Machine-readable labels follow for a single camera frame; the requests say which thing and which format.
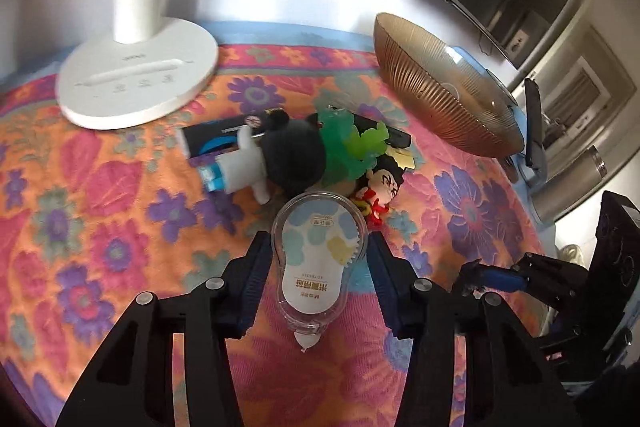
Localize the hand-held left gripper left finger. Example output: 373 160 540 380
55 231 273 427

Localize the silver thermos bottle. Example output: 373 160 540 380
530 146 608 223

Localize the dark green translucent toy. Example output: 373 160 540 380
315 104 371 188

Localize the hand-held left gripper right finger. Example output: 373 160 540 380
367 232 583 427

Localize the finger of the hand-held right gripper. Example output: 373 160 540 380
460 259 528 298

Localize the black-haired red figurine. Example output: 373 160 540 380
354 154 406 226

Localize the floral orange pink cloth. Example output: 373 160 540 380
0 41 566 427

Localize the clear correction tape dispenser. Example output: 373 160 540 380
270 192 371 353

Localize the black and white plush toy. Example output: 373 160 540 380
197 109 331 206

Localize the black and blue box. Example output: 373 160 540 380
175 111 288 160

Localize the black remote control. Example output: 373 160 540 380
350 112 412 148

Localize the light green leaf toy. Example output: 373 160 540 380
345 122 392 165

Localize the gold ribbed glass bowl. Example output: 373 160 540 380
373 12 526 158

